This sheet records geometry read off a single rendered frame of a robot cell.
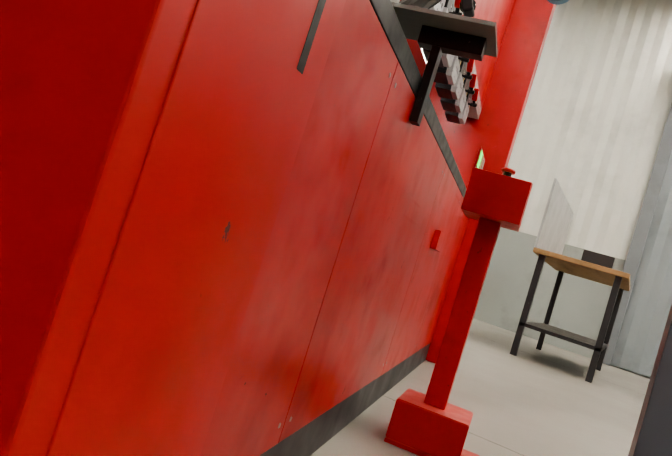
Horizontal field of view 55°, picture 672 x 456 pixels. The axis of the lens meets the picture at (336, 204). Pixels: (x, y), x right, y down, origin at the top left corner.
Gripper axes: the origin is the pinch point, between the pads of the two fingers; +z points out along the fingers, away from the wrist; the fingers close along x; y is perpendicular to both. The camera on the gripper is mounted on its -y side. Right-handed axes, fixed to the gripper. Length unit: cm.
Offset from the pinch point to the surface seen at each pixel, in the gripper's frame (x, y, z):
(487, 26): 9.4, -17.6, -10.9
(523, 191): -37, -45, -2
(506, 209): -37, -46, 4
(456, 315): -44, -63, 31
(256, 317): 56, -50, 46
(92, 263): 109, -52, 33
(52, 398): 109, -57, 38
